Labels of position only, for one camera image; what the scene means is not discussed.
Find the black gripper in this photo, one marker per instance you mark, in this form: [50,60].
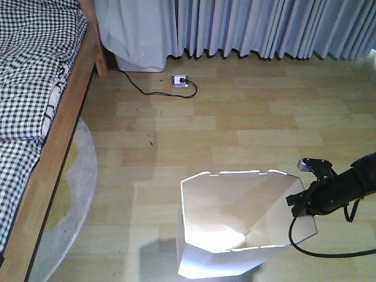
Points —
[321,198]

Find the white trash bin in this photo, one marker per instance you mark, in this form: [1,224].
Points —
[232,222]

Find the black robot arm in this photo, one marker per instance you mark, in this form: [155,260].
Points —
[359,179]

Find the grey pleated curtain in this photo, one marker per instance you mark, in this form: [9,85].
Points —
[300,29]

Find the white sheer curtain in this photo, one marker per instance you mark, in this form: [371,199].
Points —
[134,32]

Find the grey round rug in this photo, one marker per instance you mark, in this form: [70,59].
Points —
[70,205]

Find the black white checkered bedding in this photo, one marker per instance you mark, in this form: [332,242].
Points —
[39,44]

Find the wooden bed frame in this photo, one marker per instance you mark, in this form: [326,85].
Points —
[18,256]

